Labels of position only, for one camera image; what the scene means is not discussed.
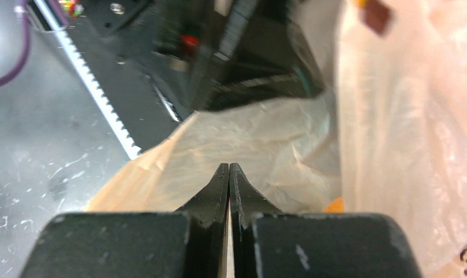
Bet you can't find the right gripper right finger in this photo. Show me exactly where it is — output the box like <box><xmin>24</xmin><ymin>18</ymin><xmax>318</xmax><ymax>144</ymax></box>
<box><xmin>229</xmin><ymin>163</ymin><xmax>421</xmax><ymax>277</ymax></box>

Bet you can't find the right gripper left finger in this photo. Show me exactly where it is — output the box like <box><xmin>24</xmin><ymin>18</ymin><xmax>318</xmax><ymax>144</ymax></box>
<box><xmin>21</xmin><ymin>163</ymin><xmax>229</xmax><ymax>277</ymax></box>

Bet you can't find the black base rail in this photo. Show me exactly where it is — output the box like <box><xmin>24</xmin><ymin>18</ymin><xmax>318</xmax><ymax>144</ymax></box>
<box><xmin>28</xmin><ymin>1</ymin><xmax>193</xmax><ymax>159</ymax></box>

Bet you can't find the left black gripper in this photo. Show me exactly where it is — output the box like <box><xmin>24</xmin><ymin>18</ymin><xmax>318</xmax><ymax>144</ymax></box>
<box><xmin>152</xmin><ymin>1</ymin><xmax>323</xmax><ymax>111</ymax></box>

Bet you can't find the translucent beige plastic bag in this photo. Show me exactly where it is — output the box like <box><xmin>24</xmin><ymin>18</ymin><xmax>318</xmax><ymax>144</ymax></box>
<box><xmin>86</xmin><ymin>1</ymin><xmax>467</xmax><ymax>277</ymax></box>

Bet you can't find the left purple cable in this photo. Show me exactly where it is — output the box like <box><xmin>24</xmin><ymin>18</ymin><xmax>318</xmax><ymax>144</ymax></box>
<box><xmin>0</xmin><ymin>0</ymin><xmax>71</xmax><ymax>92</ymax></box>

